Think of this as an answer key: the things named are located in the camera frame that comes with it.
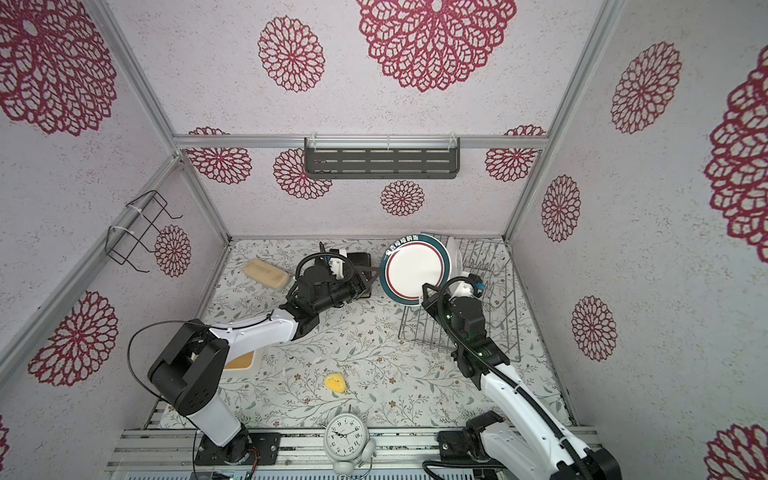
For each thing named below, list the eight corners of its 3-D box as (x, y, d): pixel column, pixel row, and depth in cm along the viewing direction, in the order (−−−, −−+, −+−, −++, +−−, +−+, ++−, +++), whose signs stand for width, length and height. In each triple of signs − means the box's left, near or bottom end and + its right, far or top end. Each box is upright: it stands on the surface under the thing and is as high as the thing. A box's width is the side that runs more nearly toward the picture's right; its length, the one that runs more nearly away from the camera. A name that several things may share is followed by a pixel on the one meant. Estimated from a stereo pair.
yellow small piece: (326, 392, 85) (324, 388, 82) (328, 377, 87) (326, 373, 85) (345, 392, 85) (343, 388, 82) (346, 377, 87) (345, 373, 85)
